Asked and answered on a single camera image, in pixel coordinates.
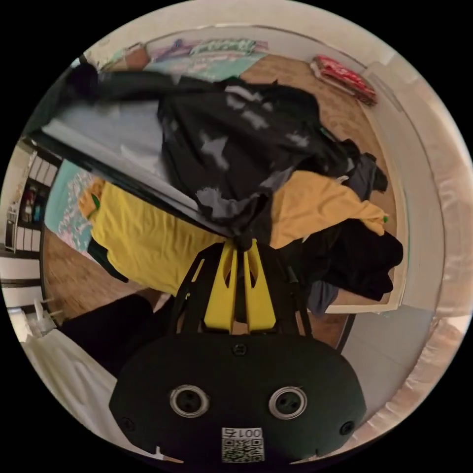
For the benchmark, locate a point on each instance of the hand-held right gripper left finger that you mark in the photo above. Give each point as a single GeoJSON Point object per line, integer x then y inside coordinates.
{"type": "Point", "coordinates": [220, 295]}

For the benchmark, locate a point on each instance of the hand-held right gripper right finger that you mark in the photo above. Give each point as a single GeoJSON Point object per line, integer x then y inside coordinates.
{"type": "Point", "coordinates": [261, 300]}

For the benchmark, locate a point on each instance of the black shirt with grey print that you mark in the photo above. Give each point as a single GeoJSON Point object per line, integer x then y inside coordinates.
{"type": "Point", "coordinates": [236, 148]}

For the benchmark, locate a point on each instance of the pile of clothes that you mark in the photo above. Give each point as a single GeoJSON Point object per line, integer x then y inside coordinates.
{"type": "Point", "coordinates": [148, 240]}

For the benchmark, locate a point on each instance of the person's body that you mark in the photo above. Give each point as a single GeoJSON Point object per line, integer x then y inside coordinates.
{"type": "Point", "coordinates": [107, 332]}

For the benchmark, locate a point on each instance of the bed with woven mat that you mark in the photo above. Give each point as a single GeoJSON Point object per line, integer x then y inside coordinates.
{"type": "Point", "coordinates": [343, 118]}

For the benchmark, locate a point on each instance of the dark shelf unit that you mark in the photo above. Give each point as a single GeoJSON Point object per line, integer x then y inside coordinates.
{"type": "Point", "coordinates": [32, 207]}

